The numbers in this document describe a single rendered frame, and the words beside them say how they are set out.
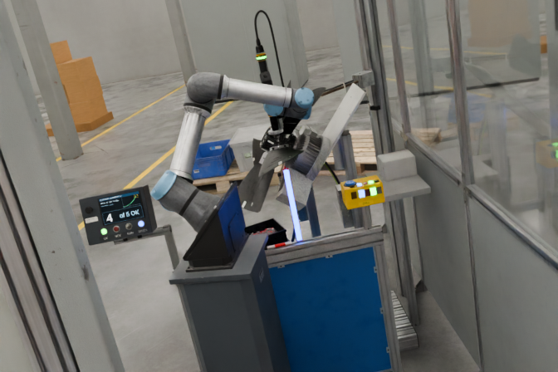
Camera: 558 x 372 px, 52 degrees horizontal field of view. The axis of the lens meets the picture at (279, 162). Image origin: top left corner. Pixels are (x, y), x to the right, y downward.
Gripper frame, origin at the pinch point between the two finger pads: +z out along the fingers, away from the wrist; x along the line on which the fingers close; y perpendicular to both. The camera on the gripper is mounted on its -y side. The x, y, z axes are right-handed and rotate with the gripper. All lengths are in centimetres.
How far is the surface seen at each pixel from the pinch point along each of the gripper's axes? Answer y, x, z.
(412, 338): 141, 47, -13
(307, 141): 29.8, 13.6, 1.4
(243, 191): 48, -21, 1
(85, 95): 89, -302, 766
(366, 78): 12, 52, 29
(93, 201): 22, -78, -43
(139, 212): 30, -61, -45
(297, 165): 38.7, 6.4, -4.0
